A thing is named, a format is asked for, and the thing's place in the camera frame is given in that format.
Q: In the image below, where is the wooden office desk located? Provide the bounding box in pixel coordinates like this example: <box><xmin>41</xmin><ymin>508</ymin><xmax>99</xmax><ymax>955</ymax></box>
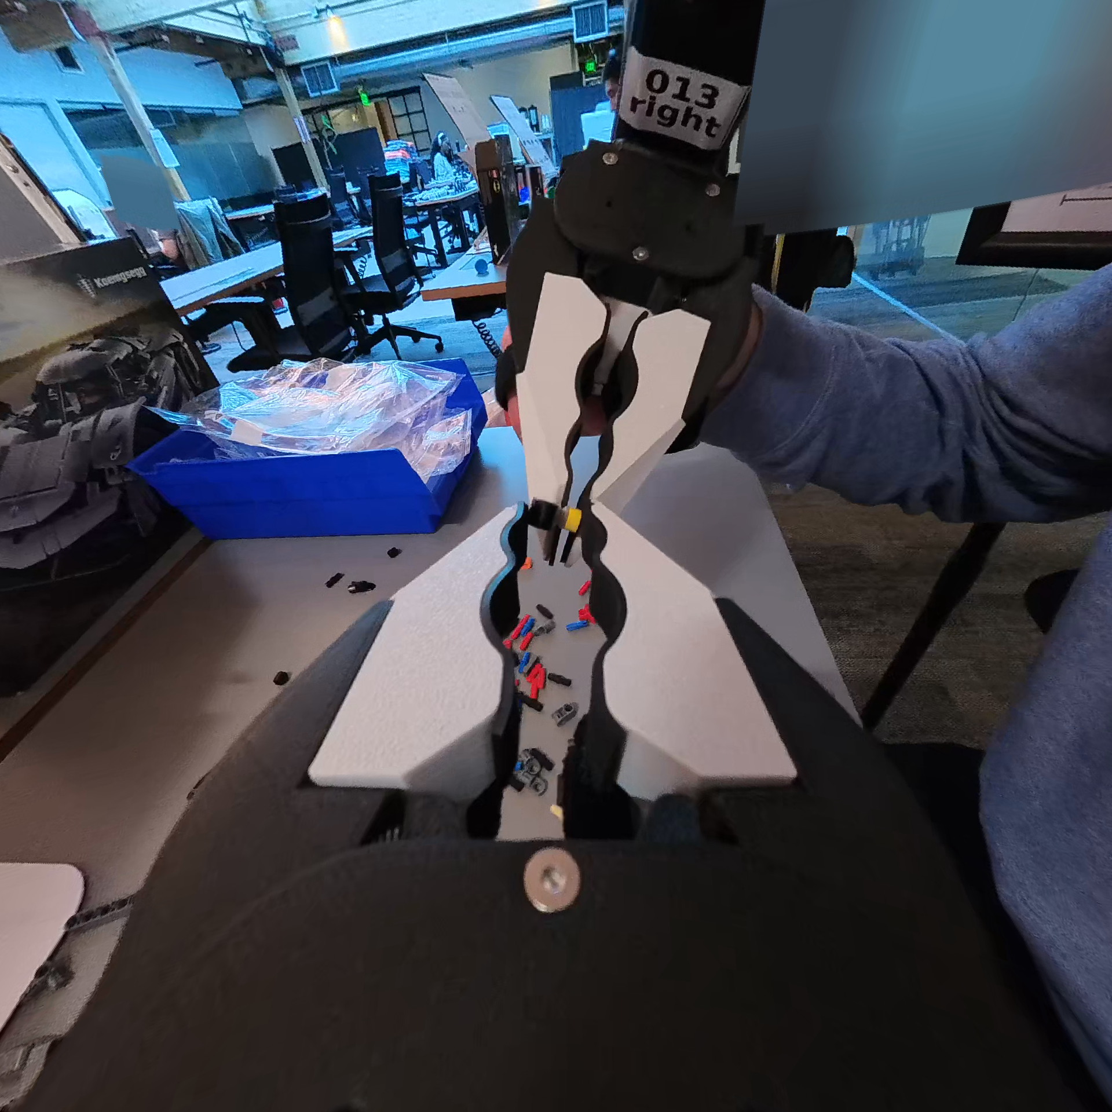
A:
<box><xmin>421</xmin><ymin>230</ymin><xmax>509</xmax><ymax>306</ymax></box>

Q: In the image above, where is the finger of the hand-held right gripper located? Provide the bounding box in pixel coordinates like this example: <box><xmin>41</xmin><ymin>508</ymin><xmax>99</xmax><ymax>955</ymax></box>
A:
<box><xmin>562</xmin><ymin>306</ymin><xmax>714</xmax><ymax>568</ymax></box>
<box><xmin>519</xmin><ymin>272</ymin><xmax>613</xmax><ymax>565</ymax></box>

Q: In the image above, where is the black computer case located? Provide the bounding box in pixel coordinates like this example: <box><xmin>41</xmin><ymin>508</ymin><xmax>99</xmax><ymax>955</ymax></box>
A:
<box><xmin>475</xmin><ymin>138</ymin><xmax>527</xmax><ymax>264</ymax></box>

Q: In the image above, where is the white monitor stand base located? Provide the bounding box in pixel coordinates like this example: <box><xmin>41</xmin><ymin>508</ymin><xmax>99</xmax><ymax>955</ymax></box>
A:
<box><xmin>0</xmin><ymin>862</ymin><xmax>84</xmax><ymax>1030</ymax></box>

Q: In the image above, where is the person's right forearm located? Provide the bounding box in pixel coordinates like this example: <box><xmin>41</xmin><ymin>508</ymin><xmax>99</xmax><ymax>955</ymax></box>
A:
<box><xmin>695</xmin><ymin>261</ymin><xmax>1112</xmax><ymax>527</ymax></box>

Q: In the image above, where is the yellow and black lego piece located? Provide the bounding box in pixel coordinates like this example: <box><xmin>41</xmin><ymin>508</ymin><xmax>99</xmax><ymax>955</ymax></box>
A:
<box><xmin>528</xmin><ymin>499</ymin><xmax>585</xmax><ymax>568</ymax></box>

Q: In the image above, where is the pile of small lego pieces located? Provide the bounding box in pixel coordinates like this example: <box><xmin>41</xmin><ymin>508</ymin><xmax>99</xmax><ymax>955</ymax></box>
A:
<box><xmin>505</xmin><ymin>556</ymin><xmax>609</xmax><ymax>822</ymax></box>

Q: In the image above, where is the thin black lego beam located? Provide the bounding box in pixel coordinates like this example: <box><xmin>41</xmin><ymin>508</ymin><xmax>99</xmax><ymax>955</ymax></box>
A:
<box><xmin>61</xmin><ymin>898</ymin><xmax>135</xmax><ymax>935</ymax></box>

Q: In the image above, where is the blue plastic bin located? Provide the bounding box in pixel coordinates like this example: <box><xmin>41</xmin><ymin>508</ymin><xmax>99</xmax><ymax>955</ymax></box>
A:
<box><xmin>127</xmin><ymin>356</ymin><xmax>489</xmax><ymax>542</ymax></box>

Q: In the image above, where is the black framed board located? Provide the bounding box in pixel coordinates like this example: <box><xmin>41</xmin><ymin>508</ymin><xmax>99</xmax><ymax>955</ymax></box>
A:
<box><xmin>955</xmin><ymin>184</ymin><xmax>1112</xmax><ymax>270</ymax></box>

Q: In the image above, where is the black lego set box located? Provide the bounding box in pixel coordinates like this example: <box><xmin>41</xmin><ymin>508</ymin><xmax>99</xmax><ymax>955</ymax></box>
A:
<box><xmin>0</xmin><ymin>234</ymin><xmax>218</xmax><ymax>696</ymax></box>

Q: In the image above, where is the black table leg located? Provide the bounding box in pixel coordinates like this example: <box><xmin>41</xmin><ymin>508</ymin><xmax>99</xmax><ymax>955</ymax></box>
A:
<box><xmin>860</xmin><ymin>522</ymin><xmax>1008</xmax><ymax>731</ymax></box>

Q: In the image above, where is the white office desk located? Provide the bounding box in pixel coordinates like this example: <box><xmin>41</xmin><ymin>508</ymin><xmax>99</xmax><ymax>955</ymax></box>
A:
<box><xmin>160</xmin><ymin>227</ymin><xmax>374</xmax><ymax>315</ymax></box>

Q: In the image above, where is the brown cardboard panel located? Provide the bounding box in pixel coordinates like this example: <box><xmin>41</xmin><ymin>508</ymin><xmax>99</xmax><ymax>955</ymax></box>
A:
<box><xmin>422</xmin><ymin>74</ymin><xmax>492</xmax><ymax>154</ymax></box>

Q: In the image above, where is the black office chair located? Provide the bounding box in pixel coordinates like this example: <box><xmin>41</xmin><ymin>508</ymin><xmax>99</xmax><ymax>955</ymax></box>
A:
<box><xmin>342</xmin><ymin>172</ymin><xmax>446</xmax><ymax>356</ymax></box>
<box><xmin>227</xmin><ymin>193</ymin><xmax>370</xmax><ymax>373</ymax></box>

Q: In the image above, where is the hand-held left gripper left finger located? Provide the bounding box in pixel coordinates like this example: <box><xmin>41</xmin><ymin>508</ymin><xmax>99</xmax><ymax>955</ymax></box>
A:
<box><xmin>308</xmin><ymin>502</ymin><xmax>528</xmax><ymax>796</ymax></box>

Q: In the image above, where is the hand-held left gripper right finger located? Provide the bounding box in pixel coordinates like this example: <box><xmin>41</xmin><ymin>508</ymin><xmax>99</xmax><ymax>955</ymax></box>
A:
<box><xmin>565</xmin><ymin>502</ymin><xmax>797</xmax><ymax>798</ymax></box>

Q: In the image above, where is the pile of clear plastic bags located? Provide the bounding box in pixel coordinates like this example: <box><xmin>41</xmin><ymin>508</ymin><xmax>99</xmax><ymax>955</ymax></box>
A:
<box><xmin>148</xmin><ymin>358</ymin><xmax>474</xmax><ymax>483</ymax></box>

